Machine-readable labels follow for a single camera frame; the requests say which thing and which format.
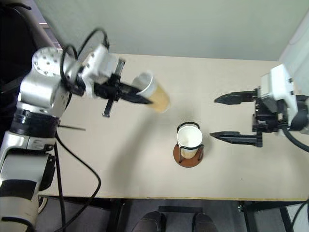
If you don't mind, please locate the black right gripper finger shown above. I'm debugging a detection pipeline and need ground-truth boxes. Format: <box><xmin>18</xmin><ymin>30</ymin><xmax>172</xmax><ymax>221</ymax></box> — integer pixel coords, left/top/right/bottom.
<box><xmin>209</xmin><ymin>130</ymin><xmax>258</xmax><ymax>147</ymax></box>
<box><xmin>214</xmin><ymin>88</ymin><xmax>258</xmax><ymax>105</ymax></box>

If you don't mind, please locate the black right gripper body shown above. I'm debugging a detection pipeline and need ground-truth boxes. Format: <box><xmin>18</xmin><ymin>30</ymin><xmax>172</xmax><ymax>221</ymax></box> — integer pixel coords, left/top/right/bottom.
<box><xmin>252</xmin><ymin>87</ymin><xmax>291</xmax><ymax>148</ymax></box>

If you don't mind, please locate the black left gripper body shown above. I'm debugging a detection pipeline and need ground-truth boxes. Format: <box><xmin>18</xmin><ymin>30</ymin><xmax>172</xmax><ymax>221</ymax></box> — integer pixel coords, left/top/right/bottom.
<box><xmin>93</xmin><ymin>58</ymin><xmax>126</xmax><ymax>117</ymax></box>

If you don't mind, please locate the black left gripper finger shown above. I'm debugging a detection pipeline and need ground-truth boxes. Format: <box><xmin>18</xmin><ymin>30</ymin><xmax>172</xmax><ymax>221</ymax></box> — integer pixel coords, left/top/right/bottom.
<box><xmin>120</xmin><ymin>92</ymin><xmax>155</xmax><ymax>105</ymax></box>
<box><xmin>121</xmin><ymin>82</ymin><xmax>141</xmax><ymax>95</ymax></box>

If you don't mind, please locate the brown paper cup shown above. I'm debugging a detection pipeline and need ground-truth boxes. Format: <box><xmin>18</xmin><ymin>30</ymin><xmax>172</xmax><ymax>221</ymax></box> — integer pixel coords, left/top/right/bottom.
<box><xmin>132</xmin><ymin>70</ymin><xmax>171</xmax><ymax>114</ymax></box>

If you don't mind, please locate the white paper cup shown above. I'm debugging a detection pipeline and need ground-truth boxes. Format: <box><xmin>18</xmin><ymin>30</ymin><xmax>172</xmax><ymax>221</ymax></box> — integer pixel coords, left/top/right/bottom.
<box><xmin>176</xmin><ymin>125</ymin><xmax>203</xmax><ymax>160</ymax></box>

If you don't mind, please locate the thin black rod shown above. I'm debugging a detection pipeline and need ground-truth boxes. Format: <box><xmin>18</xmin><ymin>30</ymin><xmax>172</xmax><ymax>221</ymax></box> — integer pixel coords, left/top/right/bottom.
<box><xmin>58</xmin><ymin>124</ymin><xmax>86</xmax><ymax>131</ymax></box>

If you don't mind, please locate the dark rounded shape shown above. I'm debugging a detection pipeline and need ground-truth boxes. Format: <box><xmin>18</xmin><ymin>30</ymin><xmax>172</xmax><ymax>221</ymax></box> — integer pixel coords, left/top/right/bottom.
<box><xmin>191</xmin><ymin>212</ymin><xmax>218</xmax><ymax>232</ymax></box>
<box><xmin>132</xmin><ymin>211</ymin><xmax>168</xmax><ymax>232</ymax></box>

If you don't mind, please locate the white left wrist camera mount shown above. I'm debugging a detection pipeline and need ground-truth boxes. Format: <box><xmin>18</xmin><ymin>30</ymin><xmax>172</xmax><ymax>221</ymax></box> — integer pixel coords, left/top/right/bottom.
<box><xmin>81</xmin><ymin>45</ymin><xmax>120</xmax><ymax>99</ymax></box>

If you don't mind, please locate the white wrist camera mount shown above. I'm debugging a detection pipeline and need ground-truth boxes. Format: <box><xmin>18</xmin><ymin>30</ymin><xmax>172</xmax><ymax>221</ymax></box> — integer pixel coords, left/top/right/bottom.
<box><xmin>260</xmin><ymin>63</ymin><xmax>299</xmax><ymax>115</ymax></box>
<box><xmin>81</xmin><ymin>45</ymin><xmax>120</xmax><ymax>99</ymax></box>

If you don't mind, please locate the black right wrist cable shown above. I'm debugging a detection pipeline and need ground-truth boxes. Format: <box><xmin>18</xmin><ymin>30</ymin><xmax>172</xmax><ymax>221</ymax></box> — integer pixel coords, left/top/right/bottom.
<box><xmin>281</xmin><ymin>127</ymin><xmax>309</xmax><ymax>153</ymax></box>

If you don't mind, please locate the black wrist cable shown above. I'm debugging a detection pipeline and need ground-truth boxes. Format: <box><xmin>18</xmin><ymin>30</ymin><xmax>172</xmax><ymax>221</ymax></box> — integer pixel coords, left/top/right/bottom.
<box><xmin>281</xmin><ymin>127</ymin><xmax>309</xmax><ymax>153</ymax></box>
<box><xmin>59</xmin><ymin>27</ymin><xmax>111</xmax><ymax>84</ymax></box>

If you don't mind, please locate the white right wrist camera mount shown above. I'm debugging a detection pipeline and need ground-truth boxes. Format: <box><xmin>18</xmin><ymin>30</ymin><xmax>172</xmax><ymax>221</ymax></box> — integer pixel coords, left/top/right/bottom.
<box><xmin>260</xmin><ymin>63</ymin><xmax>299</xmax><ymax>115</ymax></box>

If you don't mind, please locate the wire cup holder brown base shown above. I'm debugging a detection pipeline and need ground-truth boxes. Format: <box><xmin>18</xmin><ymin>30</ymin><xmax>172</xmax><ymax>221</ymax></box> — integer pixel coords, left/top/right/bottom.
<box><xmin>173</xmin><ymin>122</ymin><xmax>205</xmax><ymax>168</ymax></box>

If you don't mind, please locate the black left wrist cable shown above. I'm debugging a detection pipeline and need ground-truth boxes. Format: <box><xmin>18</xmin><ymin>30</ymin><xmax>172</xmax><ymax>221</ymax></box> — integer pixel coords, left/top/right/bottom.
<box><xmin>59</xmin><ymin>27</ymin><xmax>111</xmax><ymax>84</ymax></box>

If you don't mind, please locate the long black cable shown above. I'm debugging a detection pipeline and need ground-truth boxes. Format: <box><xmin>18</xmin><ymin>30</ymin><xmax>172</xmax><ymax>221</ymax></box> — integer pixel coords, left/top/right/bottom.
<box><xmin>55</xmin><ymin>142</ymin><xmax>66</xmax><ymax>232</ymax></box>
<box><xmin>54</xmin><ymin>131</ymin><xmax>102</xmax><ymax>232</ymax></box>

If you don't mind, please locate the thin black cable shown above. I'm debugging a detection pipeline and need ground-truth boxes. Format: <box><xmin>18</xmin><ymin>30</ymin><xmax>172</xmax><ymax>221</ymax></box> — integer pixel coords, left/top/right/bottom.
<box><xmin>293</xmin><ymin>200</ymin><xmax>309</xmax><ymax>232</ymax></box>

